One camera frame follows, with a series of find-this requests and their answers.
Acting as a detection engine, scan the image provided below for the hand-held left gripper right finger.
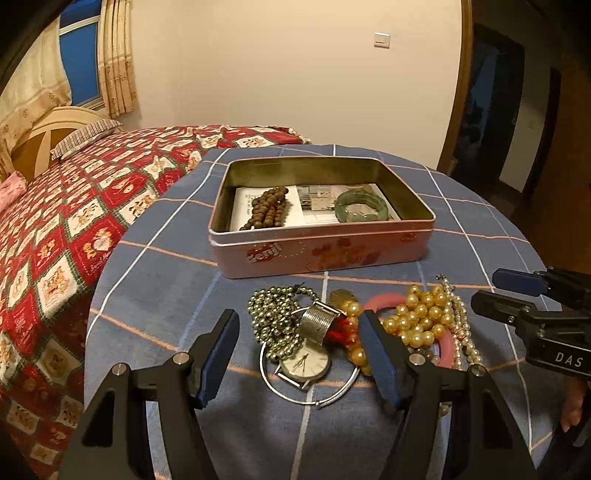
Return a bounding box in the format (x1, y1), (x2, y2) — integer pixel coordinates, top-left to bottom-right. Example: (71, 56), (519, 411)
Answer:
(358, 309), (541, 480)

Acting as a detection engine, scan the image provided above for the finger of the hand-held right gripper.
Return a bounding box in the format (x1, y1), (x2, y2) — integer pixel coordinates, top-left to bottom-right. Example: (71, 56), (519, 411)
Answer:
(471, 290), (533, 331)
(492, 268), (561, 298)

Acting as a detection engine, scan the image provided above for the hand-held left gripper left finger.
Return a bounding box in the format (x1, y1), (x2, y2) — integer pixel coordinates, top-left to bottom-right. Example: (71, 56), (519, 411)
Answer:
(59, 308), (241, 480)

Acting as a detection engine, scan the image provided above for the small white pearl strand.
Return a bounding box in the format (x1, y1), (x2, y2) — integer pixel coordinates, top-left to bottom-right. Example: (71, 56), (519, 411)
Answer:
(436, 274), (483, 370)

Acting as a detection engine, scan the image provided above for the gold pearl necklace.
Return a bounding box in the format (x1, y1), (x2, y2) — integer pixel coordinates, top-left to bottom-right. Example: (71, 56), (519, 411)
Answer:
(342, 284), (455, 377)

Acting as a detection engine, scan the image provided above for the metal ball chain necklace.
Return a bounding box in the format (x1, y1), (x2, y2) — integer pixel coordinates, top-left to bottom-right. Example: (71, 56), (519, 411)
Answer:
(247, 285), (319, 363)

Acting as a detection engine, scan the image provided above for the pink bangle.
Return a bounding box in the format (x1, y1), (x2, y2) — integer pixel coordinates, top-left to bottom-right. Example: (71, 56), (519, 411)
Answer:
(362, 292), (458, 368)

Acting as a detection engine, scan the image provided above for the thin silver hoop bangle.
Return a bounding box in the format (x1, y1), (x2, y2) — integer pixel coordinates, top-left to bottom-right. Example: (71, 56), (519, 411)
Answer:
(259, 309), (360, 409)

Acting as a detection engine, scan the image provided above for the silver mesh band watch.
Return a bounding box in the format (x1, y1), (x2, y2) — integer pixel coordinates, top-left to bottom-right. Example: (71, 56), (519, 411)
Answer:
(276, 300), (347, 392)

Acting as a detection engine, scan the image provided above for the pink floral tin box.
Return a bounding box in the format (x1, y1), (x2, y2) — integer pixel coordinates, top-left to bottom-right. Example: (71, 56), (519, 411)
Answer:
(208, 156), (436, 280)

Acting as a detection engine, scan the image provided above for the person's right hand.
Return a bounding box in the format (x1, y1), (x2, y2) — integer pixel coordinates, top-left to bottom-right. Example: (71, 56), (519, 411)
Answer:
(560, 376), (586, 430)

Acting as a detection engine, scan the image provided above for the blue plaid tablecloth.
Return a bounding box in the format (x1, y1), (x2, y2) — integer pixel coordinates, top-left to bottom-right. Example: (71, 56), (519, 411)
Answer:
(84, 144), (561, 480)

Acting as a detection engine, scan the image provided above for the green jade bangle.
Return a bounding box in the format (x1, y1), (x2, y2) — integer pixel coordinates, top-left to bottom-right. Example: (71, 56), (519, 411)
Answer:
(335, 189), (389, 223)

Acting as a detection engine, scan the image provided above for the printed paper booklet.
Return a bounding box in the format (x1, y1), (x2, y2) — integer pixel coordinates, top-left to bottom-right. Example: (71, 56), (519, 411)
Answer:
(229, 184), (400, 232)

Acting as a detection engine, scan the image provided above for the dark wooden door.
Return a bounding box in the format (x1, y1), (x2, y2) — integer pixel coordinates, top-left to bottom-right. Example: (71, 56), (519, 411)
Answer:
(472, 23), (591, 208)

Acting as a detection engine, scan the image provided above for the red patchwork bedspread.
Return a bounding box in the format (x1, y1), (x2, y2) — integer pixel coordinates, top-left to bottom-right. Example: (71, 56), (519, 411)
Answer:
(0, 124), (312, 480)

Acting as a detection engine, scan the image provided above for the striped pillow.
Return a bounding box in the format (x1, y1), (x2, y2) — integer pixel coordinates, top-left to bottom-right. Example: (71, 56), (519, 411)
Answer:
(50, 119), (124, 161)

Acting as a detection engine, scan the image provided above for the pink pillow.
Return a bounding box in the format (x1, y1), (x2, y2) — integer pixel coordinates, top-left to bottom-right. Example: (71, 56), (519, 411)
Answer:
(0, 171), (29, 213)

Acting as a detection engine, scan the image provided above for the cream wooden headboard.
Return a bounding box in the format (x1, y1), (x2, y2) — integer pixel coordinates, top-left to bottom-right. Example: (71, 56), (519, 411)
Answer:
(0, 106), (112, 183)

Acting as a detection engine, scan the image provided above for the narrow cream patterned curtain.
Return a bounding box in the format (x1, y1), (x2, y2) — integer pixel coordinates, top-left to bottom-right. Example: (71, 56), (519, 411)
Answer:
(98, 0), (139, 117)

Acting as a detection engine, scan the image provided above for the window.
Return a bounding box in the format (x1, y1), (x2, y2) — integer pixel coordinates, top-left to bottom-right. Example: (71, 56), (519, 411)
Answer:
(58, 0), (105, 107)

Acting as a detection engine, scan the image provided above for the wide cream patterned curtain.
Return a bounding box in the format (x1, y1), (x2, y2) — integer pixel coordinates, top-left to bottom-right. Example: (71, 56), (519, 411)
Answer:
(0, 32), (74, 155)

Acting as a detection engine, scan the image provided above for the brown wooden bead bracelet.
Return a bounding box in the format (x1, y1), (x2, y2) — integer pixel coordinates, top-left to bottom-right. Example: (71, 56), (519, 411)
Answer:
(239, 186), (291, 232)

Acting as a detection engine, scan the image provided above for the wooden door frame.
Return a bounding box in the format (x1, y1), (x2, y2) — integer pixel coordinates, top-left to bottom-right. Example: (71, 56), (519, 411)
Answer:
(436, 0), (476, 176)

